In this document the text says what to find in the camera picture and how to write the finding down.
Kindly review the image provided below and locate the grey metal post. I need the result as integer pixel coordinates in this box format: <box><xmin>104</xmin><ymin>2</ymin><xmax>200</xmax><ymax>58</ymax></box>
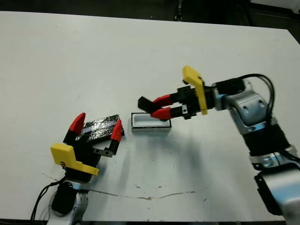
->
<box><xmin>173</xmin><ymin>8</ymin><xmax>186</xmax><ymax>21</ymax></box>

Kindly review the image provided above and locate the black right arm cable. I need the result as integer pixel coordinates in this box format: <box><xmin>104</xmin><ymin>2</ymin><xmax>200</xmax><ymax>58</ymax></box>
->
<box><xmin>238</xmin><ymin>73</ymin><xmax>277</xmax><ymax>125</ymax></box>

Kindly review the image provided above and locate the yellow left wrist camera mount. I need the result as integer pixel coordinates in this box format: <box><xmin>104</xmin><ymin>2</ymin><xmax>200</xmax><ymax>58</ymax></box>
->
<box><xmin>50</xmin><ymin>142</ymin><xmax>100</xmax><ymax>175</ymax></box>

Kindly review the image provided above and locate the white plastic housing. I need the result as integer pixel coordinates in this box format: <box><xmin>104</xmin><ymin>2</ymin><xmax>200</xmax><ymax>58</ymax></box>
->
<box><xmin>248</xmin><ymin>0</ymin><xmax>300</xmax><ymax>13</ymax></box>

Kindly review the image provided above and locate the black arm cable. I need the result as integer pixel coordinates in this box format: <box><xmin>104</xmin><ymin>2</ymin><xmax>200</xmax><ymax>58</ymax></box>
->
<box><xmin>238</xmin><ymin>73</ymin><xmax>277</xmax><ymax>125</ymax></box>
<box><xmin>30</xmin><ymin>177</ymin><xmax>69</xmax><ymax>221</ymax></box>

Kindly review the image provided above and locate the yellow wrist camera mount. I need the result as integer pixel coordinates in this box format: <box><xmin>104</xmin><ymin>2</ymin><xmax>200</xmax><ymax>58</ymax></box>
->
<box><xmin>182</xmin><ymin>65</ymin><xmax>209</xmax><ymax>116</ymax></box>
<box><xmin>50</xmin><ymin>142</ymin><xmax>100</xmax><ymax>175</ymax></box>

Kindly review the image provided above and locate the white-lined camera box base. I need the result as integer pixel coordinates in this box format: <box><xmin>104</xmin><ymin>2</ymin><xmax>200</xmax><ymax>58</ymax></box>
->
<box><xmin>130</xmin><ymin>112</ymin><xmax>173</xmax><ymax>134</ymax></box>

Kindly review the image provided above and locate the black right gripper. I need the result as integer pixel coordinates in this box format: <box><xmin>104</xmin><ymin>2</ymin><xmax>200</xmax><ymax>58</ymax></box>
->
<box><xmin>150</xmin><ymin>85</ymin><xmax>218</xmax><ymax>121</ymax></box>

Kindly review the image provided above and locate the black glossy printed box lid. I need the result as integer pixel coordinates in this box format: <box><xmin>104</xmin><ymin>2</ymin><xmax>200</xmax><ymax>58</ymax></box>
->
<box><xmin>75</xmin><ymin>114</ymin><xmax>126</xmax><ymax>144</ymax></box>

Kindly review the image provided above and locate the yellow right wrist camera mount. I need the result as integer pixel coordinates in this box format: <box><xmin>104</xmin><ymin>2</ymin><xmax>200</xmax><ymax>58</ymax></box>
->
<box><xmin>182</xmin><ymin>65</ymin><xmax>209</xmax><ymax>116</ymax></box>

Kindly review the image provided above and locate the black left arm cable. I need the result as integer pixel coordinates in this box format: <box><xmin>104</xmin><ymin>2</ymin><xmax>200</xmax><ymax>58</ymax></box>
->
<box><xmin>30</xmin><ymin>177</ymin><xmax>69</xmax><ymax>221</ymax></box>

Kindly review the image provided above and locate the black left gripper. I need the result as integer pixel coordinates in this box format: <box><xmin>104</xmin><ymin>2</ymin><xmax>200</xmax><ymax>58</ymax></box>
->
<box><xmin>63</xmin><ymin>112</ymin><xmax>124</xmax><ymax>183</ymax></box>

